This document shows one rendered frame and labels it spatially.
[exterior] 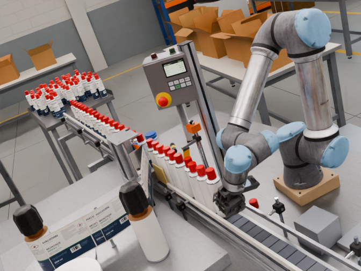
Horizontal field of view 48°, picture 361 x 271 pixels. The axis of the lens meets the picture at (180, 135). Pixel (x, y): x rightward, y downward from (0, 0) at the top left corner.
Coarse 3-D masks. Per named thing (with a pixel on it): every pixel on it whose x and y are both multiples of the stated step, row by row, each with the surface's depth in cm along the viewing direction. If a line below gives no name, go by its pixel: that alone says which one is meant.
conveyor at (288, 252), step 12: (192, 204) 164; (240, 216) 148; (240, 228) 142; (252, 228) 140; (264, 240) 133; (276, 240) 131; (276, 252) 127; (288, 252) 125; (300, 252) 123; (300, 264) 119; (312, 264) 118
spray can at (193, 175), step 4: (188, 164) 151; (192, 164) 150; (196, 164) 151; (192, 168) 151; (192, 172) 151; (196, 172) 152; (192, 176) 151; (196, 176) 151; (192, 180) 152; (196, 180) 152; (192, 184) 154; (196, 184) 153; (196, 188) 154; (196, 192) 155; (200, 192) 154; (200, 196) 155; (200, 200) 156; (204, 204) 156
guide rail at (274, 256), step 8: (168, 184) 177; (176, 192) 172; (192, 200) 160; (200, 208) 155; (216, 216) 146; (224, 224) 143; (240, 232) 135; (248, 240) 132; (256, 240) 129; (264, 248) 125; (272, 256) 122; (280, 256) 120; (288, 264) 116
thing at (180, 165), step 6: (174, 156) 161; (180, 156) 160; (180, 162) 161; (180, 168) 161; (180, 174) 163; (180, 180) 165; (186, 180) 164; (186, 186) 165; (186, 192) 167; (192, 192) 166
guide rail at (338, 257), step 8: (248, 208) 138; (264, 216) 131; (280, 224) 125; (288, 232) 123; (296, 232) 120; (304, 240) 117; (312, 240) 115; (320, 248) 112; (328, 248) 111; (336, 256) 107; (344, 264) 106; (352, 264) 103
